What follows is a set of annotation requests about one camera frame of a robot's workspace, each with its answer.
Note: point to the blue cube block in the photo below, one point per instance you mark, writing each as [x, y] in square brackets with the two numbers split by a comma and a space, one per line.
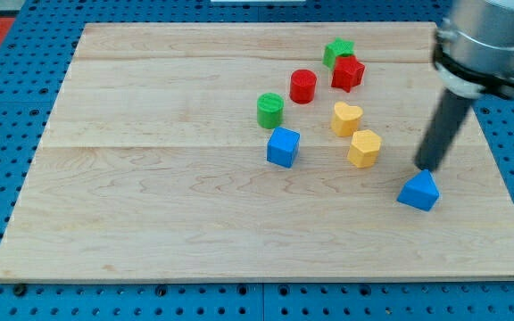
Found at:
[283, 147]

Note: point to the yellow hexagon block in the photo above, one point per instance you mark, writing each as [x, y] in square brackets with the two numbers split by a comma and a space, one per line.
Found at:
[364, 148]

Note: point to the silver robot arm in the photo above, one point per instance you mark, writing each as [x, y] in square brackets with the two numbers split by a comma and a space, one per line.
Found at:
[473, 55]

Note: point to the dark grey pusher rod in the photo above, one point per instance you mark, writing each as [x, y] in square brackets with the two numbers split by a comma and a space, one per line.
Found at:
[450, 113]

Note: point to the green cylinder block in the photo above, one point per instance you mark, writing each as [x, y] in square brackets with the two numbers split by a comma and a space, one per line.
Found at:
[270, 108]

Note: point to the yellow heart block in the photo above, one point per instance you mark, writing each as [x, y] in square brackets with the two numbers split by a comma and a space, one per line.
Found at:
[346, 119]

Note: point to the red star block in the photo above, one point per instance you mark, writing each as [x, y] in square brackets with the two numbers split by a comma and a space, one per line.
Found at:
[347, 73]

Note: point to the green star block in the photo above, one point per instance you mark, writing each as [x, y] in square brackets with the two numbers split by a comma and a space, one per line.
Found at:
[337, 48]

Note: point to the blue triangle block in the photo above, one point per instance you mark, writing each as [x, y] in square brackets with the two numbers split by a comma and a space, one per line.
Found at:
[420, 192]

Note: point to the red cylinder block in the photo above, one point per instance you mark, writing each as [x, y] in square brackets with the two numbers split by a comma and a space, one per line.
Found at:
[302, 86]

